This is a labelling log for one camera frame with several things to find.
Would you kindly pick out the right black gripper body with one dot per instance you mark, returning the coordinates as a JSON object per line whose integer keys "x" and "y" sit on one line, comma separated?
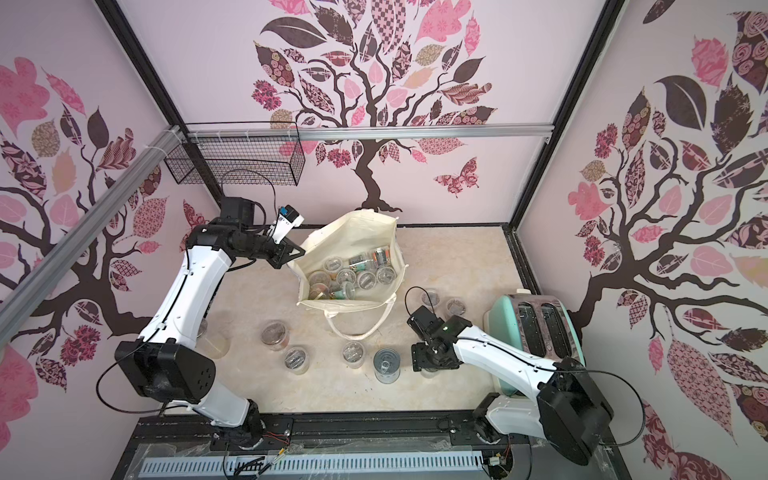
{"x": 427, "y": 358}

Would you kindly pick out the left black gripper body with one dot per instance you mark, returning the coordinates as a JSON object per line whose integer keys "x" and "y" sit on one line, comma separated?
{"x": 263, "y": 247}

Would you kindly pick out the cream canvas tote bag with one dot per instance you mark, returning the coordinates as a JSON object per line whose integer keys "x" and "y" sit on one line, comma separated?
{"x": 334, "y": 254}

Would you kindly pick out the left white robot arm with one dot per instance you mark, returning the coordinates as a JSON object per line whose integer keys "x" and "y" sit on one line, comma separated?
{"x": 163, "y": 363}

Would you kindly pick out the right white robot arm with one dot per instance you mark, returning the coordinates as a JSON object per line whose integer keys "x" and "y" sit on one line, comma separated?
{"x": 558, "y": 401}

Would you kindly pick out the clear lid seed jar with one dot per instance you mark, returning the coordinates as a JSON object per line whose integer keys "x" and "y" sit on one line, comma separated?
{"x": 366, "y": 280}

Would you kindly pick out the clear plastic cup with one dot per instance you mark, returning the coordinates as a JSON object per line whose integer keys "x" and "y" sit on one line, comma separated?
{"x": 211, "y": 342}

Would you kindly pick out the mint green chrome toaster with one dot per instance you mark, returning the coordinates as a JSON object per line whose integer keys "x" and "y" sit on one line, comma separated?
{"x": 535, "y": 324}

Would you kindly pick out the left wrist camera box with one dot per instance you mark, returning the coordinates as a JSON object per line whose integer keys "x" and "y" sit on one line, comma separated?
{"x": 287, "y": 219}

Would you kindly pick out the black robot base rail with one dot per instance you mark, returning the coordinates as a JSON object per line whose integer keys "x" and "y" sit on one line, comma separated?
{"x": 512, "y": 457}

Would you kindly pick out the black wire wall basket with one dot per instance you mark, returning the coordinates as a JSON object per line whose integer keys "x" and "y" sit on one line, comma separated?
{"x": 250, "y": 153}

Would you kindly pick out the aluminium rail back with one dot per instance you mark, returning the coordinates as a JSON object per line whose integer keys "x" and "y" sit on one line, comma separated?
{"x": 535, "y": 130}

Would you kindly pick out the aluminium rail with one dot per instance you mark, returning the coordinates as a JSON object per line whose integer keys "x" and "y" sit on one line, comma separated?
{"x": 24, "y": 299}
{"x": 535, "y": 130}

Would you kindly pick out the white slotted cable duct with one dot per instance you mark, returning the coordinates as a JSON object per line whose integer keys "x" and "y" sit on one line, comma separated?
{"x": 310, "y": 465}

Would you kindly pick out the aluminium rail left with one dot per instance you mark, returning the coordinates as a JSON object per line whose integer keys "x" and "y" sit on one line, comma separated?
{"x": 24, "y": 299}

